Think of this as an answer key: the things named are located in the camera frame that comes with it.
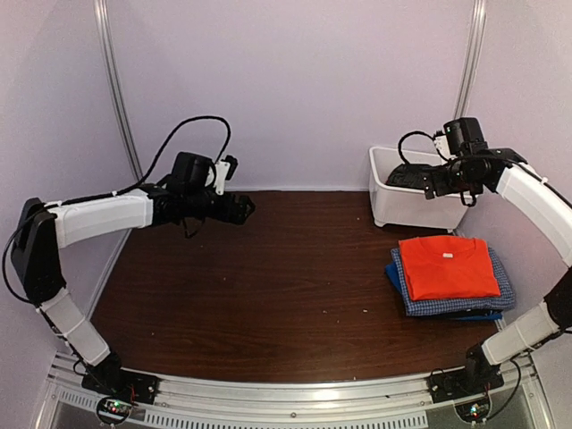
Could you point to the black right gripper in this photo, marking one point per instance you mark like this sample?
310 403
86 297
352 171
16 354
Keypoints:
441 187

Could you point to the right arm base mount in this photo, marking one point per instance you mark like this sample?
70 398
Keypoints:
465 389

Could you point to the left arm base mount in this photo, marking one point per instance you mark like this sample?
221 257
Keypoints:
118 403

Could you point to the folded black garment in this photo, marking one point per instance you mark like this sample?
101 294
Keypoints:
476 315

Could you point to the aluminium corner post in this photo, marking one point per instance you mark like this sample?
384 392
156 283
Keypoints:
114 83
473 53

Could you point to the white plastic laundry bin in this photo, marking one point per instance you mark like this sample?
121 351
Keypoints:
409 207

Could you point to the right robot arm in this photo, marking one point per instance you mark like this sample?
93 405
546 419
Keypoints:
546 210

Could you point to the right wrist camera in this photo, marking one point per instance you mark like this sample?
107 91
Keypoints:
441 145

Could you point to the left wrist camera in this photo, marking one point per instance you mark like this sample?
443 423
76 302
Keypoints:
223 172

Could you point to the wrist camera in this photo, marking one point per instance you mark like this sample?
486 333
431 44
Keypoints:
441 145
223 172

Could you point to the left aluminium corner post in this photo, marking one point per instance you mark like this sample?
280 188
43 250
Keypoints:
114 83

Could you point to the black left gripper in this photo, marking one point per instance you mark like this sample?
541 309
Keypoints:
239 215

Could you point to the aluminium front rail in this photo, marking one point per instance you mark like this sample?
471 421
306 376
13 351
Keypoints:
395 402

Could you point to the orange garment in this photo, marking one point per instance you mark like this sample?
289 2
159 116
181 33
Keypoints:
448 267

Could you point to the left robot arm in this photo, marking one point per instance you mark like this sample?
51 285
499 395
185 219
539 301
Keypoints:
58 247

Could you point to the dark garment in bin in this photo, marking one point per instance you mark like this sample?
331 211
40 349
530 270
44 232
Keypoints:
408 176

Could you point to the right aluminium corner post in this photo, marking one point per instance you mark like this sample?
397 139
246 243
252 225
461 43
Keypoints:
473 53

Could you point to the blue checked button shirt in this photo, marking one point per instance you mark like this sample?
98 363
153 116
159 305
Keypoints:
506 300

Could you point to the folded blue garment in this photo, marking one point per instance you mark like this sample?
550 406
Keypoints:
391 272

